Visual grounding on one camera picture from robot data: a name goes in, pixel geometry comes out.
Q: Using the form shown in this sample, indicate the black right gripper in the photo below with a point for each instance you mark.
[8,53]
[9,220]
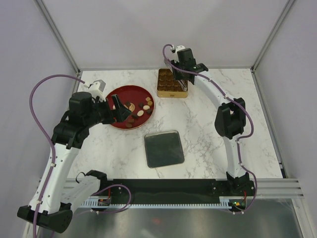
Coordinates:
[176,76]

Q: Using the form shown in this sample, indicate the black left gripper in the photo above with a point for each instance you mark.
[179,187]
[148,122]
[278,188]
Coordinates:
[121,112]

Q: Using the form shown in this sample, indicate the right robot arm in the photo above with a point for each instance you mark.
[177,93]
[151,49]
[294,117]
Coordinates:
[231,115]

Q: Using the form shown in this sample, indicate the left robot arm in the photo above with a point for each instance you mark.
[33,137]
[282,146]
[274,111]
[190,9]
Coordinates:
[50,208]

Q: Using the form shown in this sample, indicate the gold chocolate tin box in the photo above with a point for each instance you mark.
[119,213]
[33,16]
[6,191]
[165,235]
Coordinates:
[168,87]

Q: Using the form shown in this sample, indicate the white oval chocolate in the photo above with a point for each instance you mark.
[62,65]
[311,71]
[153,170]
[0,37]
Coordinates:
[140,113]

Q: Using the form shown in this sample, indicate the red round tray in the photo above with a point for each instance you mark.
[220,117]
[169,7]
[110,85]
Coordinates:
[134,94]

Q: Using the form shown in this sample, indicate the silver tin lid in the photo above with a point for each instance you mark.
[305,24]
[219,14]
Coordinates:
[163,149]

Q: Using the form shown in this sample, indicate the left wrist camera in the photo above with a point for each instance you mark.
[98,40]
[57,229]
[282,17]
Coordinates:
[95,88]

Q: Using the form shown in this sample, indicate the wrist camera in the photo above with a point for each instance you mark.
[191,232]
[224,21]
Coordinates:
[174,51]
[95,88]

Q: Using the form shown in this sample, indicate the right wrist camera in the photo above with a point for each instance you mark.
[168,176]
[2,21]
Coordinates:
[174,51]

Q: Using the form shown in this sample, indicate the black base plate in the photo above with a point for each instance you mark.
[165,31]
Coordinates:
[179,196]

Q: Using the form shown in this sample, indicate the white slotted cable duct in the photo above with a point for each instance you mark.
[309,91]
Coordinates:
[104,203]

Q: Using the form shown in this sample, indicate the aluminium frame rail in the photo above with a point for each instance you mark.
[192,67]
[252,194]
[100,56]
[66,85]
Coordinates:
[263,188]

